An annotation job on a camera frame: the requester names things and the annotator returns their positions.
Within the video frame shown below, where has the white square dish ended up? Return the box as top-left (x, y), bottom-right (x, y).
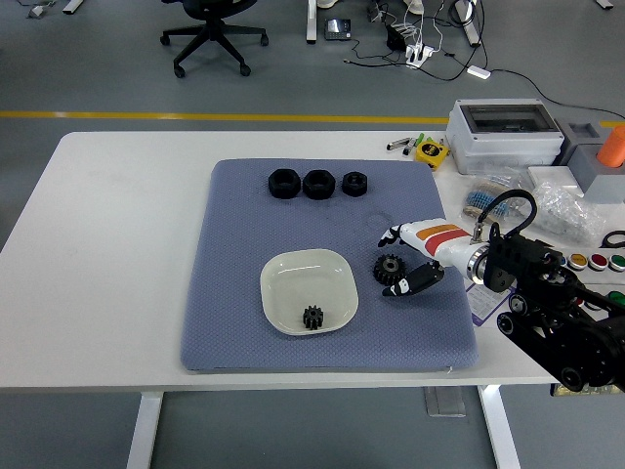
top-left (259, 248), bottom-right (360, 336)

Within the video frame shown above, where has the white table leg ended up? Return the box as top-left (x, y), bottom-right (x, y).
top-left (478, 385), bottom-right (521, 469)
top-left (125, 393), bottom-right (165, 469)

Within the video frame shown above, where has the small black gear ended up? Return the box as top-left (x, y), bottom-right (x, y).
top-left (301, 304), bottom-right (329, 332)

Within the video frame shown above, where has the large grey block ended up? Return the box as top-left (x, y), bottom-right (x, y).
top-left (571, 145), bottom-right (625, 204)

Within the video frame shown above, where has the black office chair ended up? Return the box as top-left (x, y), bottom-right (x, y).
top-left (159, 0), bottom-right (271, 79)

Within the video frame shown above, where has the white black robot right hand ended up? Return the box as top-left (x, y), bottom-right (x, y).
top-left (377, 220), bottom-right (483, 298)

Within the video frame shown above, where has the grey electrical enclosure box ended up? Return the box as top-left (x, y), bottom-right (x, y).
top-left (444, 99), bottom-right (566, 176)

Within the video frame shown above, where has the large black gear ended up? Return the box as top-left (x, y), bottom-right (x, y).
top-left (372, 254), bottom-right (407, 287)

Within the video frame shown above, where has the small black hex nut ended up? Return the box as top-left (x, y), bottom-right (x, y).
top-left (341, 171), bottom-right (368, 197)

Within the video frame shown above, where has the large black hex nut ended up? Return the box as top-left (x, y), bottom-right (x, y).
top-left (268, 167), bottom-right (303, 200)
top-left (303, 168), bottom-right (337, 201)

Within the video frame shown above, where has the orange cylinder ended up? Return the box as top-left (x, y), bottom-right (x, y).
top-left (596, 125), bottom-right (625, 170)

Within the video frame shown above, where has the grey block with square recess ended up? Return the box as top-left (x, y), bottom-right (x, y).
top-left (556, 119), bottom-right (606, 167)

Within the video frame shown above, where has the grey floor plate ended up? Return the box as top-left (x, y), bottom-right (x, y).
top-left (423, 387), bottom-right (467, 418)

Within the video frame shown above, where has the bag of resistors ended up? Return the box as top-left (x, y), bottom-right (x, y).
top-left (458, 165), bottom-right (531, 229)

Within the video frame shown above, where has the bag of clear plastic parts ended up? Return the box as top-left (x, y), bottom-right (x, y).
top-left (517, 179), bottom-right (609, 250)

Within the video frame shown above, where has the white power strip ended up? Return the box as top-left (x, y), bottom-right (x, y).
top-left (404, 43), bottom-right (438, 68)

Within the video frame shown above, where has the yellow tape measure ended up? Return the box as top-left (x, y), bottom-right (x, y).
top-left (414, 141), bottom-right (449, 171)

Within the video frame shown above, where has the blue-grey textured mat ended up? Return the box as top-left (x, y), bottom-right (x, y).
top-left (179, 157), bottom-right (480, 375)

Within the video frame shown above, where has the white flat box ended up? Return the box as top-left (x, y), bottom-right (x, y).
top-left (526, 165), bottom-right (585, 196)

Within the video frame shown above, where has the white four-button control box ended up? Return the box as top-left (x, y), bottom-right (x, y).
top-left (561, 248), bottom-right (625, 289)

